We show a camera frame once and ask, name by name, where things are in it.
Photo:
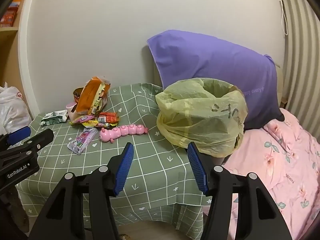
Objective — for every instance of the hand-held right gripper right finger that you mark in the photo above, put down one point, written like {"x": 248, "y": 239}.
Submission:
{"x": 197, "y": 168}

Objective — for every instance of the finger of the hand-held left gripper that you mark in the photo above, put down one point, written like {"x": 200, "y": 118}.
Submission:
{"x": 18, "y": 132}
{"x": 40, "y": 138}

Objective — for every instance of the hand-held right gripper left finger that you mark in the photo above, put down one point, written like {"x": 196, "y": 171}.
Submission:
{"x": 124, "y": 168}

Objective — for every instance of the green white carton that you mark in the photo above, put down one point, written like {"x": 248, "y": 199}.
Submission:
{"x": 53, "y": 118}

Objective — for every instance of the cartoon print tissue packet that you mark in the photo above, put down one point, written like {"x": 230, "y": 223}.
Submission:
{"x": 83, "y": 140}

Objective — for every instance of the pink yellow chips bag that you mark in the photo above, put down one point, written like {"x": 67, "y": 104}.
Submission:
{"x": 81, "y": 119}

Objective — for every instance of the yellow plastic bag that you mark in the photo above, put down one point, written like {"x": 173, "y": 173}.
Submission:
{"x": 200, "y": 120}

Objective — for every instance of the yellow wafer packet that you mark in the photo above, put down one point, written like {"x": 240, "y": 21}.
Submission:
{"x": 90, "y": 124}

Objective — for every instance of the red snack wrapper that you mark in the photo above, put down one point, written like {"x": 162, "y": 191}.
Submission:
{"x": 107, "y": 117}

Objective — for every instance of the golden snack wrapper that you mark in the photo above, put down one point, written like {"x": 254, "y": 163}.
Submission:
{"x": 77, "y": 95}

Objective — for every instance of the orange snack bag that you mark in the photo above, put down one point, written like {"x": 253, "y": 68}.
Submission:
{"x": 88, "y": 95}

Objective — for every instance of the white plastic bag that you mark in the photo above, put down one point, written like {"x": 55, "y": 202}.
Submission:
{"x": 12, "y": 110}

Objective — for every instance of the green checked tablecloth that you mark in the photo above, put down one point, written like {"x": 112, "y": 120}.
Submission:
{"x": 155, "y": 160}

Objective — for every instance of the pink caterpillar toy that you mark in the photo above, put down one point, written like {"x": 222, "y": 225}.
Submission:
{"x": 120, "y": 131}

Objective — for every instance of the pink cylinder container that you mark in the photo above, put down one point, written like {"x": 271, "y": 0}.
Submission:
{"x": 70, "y": 111}

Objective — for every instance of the pink floral bed sheet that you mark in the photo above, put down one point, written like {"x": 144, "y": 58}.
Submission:
{"x": 282, "y": 170}

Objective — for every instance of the wooden shelf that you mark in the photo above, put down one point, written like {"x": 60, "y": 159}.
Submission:
{"x": 7, "y": 45}

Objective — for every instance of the purple pillow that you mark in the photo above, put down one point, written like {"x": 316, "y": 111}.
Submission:
{"x": 212, "y": 57}

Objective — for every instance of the row of orange books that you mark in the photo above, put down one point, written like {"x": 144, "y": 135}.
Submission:
{"x": 10, "y": 15}

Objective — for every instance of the beige ribbed curtain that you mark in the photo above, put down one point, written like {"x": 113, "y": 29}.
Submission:
{"x": 302, "y": 55}

